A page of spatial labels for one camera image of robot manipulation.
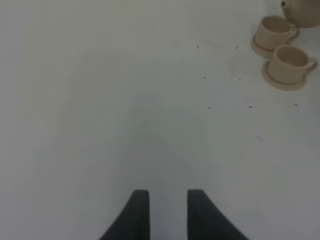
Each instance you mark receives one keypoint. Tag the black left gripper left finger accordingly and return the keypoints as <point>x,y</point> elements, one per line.
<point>133,223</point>

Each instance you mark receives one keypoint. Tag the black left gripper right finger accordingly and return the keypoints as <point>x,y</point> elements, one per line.
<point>206,222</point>

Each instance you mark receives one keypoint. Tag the beige teapot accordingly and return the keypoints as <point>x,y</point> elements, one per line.
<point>302,13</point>

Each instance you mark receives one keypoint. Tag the near beige saucer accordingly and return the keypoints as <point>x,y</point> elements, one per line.
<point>278,85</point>

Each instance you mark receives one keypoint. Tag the beige saucer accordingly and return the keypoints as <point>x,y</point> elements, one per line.
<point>278,85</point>
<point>258,48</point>

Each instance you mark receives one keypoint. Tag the near beige teacup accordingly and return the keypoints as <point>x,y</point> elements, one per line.
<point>289,65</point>

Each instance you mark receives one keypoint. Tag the beige teacup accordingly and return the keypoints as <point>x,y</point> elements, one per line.
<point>289,65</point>
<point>274,31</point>

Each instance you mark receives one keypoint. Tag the far beige saucer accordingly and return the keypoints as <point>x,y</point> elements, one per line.
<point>258,48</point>

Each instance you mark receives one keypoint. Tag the far beige teacup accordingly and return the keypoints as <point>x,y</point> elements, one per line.
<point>274,31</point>

